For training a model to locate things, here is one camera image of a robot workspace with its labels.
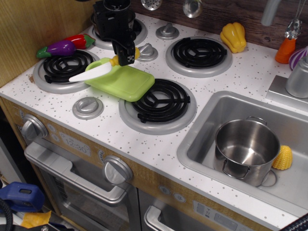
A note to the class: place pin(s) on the grey stovetop knob back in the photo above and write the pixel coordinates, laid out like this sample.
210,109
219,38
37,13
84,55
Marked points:
167,32

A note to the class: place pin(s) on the grey stovetop knob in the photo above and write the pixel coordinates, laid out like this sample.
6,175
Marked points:
167,32
147,53
87,108

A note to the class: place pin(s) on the grey faucet spout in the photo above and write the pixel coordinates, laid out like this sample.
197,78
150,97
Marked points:
270,12

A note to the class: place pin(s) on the back right black burner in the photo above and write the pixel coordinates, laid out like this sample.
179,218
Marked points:
198,57

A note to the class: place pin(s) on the lidded steel pot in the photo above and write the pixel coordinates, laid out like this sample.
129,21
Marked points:
131,18

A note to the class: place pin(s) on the grey sink basin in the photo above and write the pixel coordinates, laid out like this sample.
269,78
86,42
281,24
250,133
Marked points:
284,189

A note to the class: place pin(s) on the red toy chili pepper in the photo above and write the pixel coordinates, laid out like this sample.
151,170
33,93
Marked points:
81,41

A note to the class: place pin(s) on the blue clamp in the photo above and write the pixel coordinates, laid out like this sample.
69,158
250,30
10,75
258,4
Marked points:
23,197

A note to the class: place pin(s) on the grey dishwasher door handle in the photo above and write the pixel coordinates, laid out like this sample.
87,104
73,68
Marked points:
159,218

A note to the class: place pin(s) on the front right black burner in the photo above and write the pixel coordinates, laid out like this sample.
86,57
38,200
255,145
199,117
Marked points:
167,107

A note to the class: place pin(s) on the yellow toy bell pepper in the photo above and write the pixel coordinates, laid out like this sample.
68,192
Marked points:
233,35

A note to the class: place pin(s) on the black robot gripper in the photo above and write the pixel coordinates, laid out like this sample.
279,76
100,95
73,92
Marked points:
111,17

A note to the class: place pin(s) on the grey faucet handle cylinder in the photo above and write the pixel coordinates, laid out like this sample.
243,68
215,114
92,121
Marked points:
297,83

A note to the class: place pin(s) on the white knife yellow handle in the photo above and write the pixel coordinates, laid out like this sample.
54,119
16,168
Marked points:
104,66

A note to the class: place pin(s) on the grey stovetop knob front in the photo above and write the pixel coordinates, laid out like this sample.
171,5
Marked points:
87,108

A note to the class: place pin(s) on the yellow cloth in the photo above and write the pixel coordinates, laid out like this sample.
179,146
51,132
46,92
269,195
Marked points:
31,219

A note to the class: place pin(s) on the right oven dial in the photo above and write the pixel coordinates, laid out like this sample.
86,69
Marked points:
116,171

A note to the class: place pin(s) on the front left black burner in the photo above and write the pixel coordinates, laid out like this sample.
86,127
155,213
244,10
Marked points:
52,74

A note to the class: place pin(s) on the grey oven door handle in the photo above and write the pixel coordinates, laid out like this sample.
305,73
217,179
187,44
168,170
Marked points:
60,167

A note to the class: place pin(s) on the green plastic cutting board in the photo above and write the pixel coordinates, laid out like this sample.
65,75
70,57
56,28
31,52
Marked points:
125,82

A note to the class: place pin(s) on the black burner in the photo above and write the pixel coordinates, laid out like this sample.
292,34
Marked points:
198,57
52,74
167,107

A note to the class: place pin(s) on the left oven dial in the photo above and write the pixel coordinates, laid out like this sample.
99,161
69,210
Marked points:
33,128

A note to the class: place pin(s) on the yellow toy corn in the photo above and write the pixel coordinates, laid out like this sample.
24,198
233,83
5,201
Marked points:
284,159

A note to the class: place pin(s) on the oven dial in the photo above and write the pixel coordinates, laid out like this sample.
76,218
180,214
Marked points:
116,171
33,128

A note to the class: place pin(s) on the open steel pot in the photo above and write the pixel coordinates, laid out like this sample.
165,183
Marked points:
245,150

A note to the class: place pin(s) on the orange toy carrot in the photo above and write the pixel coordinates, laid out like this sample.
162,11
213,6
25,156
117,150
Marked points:
285,51

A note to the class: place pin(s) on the purple toy eggplant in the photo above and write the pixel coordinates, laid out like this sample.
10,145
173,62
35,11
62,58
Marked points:
60,48

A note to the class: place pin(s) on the hanging clear utensil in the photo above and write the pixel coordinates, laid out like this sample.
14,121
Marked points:
294,27

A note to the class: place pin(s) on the purple white toy onion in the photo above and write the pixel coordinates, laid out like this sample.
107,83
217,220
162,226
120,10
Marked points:
297,56

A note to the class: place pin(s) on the hanging steel strainer spoon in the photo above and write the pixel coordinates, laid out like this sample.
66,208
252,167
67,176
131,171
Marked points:
151,5

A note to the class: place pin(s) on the hanging steel ladle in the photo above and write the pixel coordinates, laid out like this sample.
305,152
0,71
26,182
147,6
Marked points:
192,8

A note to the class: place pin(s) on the grey stovetop knob middle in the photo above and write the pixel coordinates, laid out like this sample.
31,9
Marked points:
147,53

